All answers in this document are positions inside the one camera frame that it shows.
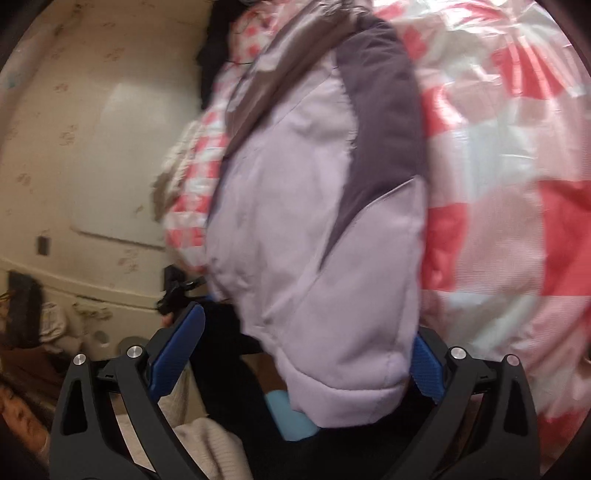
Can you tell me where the light blue object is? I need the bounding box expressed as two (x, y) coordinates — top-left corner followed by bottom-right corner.
(266, 390), (320, 442)

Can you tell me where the lilac and purple padded jacket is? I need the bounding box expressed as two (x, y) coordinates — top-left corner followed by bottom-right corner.
(205, 1), (428, 428)

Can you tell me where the black clothing pile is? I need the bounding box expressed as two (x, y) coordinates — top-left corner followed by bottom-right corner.
(197, 0), (250, 110)

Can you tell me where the cream knitted cloth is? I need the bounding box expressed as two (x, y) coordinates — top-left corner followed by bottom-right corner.
(115, 363), (253, 480)

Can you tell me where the red white checkered bed cover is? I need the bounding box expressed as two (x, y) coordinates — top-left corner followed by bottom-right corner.
(160, 1), (590, 466)

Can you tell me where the beige quilted blanket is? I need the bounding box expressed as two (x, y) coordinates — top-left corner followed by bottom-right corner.
(151, 119), (201, 223)

